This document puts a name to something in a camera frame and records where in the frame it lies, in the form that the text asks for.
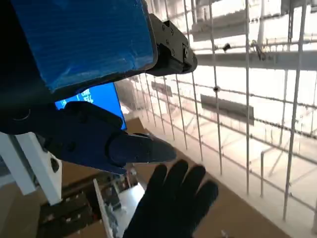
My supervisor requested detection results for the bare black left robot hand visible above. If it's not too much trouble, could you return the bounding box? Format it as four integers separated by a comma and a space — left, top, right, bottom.
0, 0, 198, 176

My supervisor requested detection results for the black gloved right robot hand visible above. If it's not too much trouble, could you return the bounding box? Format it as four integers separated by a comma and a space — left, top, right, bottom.
122, 158, 219, 238

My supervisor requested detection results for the blue lit display screen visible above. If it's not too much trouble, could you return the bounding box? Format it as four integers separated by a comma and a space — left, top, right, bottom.
54, 82, 128, 131

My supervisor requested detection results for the small grey hanging panel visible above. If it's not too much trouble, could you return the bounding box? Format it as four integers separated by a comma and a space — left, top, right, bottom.
150, 81, 173, 98

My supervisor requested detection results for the white metal stand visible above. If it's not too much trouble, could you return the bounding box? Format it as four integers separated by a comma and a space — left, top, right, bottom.
0, 131, 63, 206

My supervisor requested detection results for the white metal cage frame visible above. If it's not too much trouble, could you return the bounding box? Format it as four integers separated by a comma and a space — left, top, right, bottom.
128, 0, 317, 221

